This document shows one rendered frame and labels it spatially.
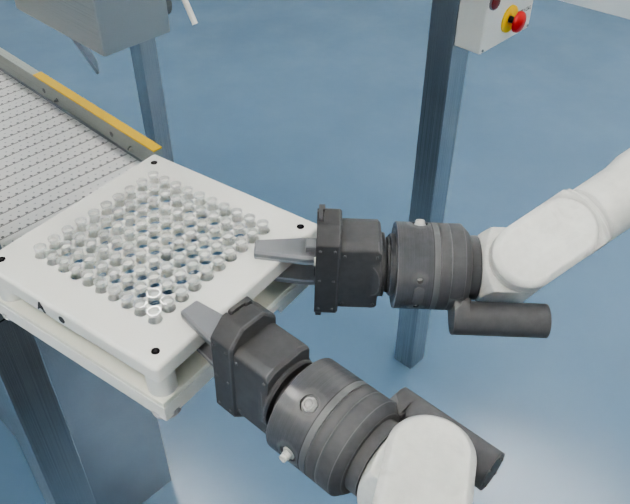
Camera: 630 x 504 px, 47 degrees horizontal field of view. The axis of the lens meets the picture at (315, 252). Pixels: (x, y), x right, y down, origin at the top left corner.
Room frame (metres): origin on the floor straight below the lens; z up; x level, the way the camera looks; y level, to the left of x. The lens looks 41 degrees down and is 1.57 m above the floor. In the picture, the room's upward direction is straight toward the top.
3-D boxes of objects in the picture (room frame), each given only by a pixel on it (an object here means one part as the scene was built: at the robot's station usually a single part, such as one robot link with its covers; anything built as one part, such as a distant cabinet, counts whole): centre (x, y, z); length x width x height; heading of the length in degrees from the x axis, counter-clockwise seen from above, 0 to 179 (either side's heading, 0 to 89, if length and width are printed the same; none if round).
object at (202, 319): (0.45, 0.09, 1.09); 0.06 x 0.03 x 0.02; 49
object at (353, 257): (0.55, -0.06, 1.07); 0.12 x 0.10 x 0.13; 89
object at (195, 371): (0.57, 0.16, 1.03); 0.24 x 0.24 x 0.02; 55
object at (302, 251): (0.55, 0.03, 1.09); 0.06 x 0.03 x 0.02; 89
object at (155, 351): (0.57, 0.16, 1.07); 0.25 x 0.24 x 0.02; 145
